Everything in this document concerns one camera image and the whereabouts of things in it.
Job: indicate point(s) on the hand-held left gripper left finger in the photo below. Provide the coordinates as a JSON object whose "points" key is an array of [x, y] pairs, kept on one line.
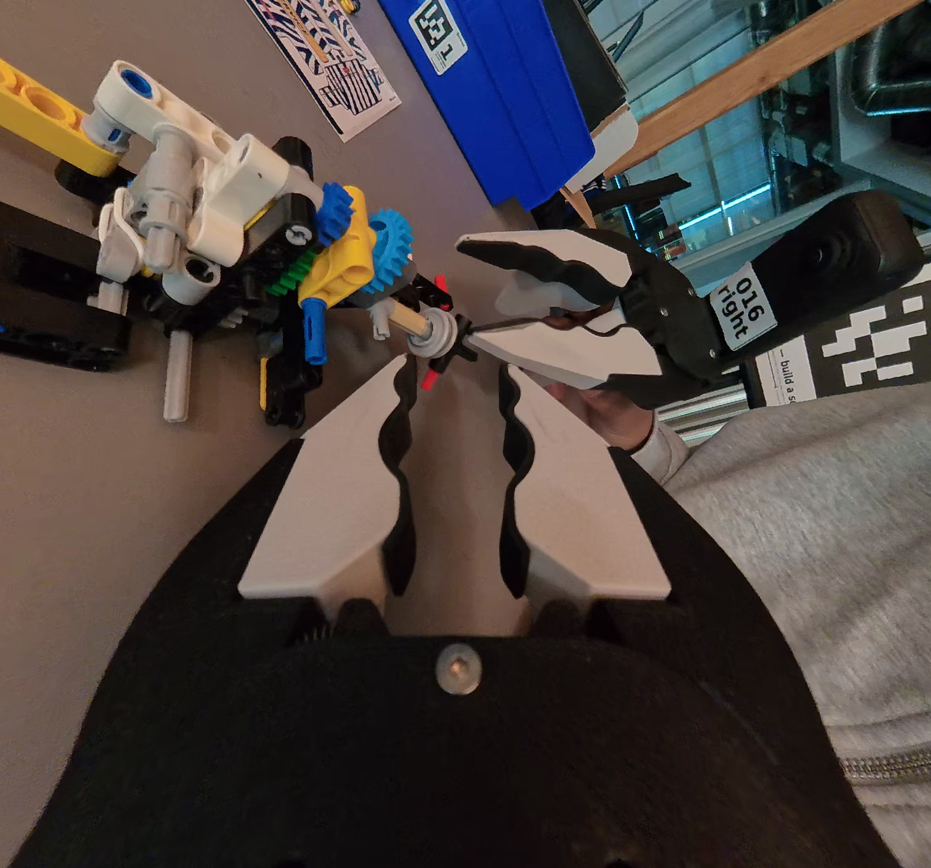
{"points": [[327, 519]]}

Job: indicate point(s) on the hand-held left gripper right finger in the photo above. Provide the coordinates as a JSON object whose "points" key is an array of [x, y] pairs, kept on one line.
{"points": [[589, 533]]}

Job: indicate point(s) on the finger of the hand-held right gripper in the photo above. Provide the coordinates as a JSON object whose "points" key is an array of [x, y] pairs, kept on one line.
{"points": [[582, 250], [582, 351]]}

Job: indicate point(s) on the multicoloured lego gear assembly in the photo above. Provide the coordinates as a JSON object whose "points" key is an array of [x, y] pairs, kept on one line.
{"points": [[247, 177]]}

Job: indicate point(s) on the person's right hand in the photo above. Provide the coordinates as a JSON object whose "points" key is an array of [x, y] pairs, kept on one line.
{"points": [[611, 421]]}

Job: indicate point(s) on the blue plastic bin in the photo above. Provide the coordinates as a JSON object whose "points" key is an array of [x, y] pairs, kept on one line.
{"points": [[494, 97]]}

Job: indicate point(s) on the black box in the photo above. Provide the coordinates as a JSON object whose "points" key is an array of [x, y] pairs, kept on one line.
{"points": [[582, 46]]}

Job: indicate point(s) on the wooden beam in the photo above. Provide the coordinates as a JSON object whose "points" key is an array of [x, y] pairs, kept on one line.
{"points": [[764, 68]]}

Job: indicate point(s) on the metal pipes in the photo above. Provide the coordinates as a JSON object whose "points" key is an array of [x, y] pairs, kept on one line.
{"points": [[894, 75]]}

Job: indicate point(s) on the zebra striped sticker sheet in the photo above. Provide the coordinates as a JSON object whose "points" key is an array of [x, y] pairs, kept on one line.
{"points": [[305, 31]]}

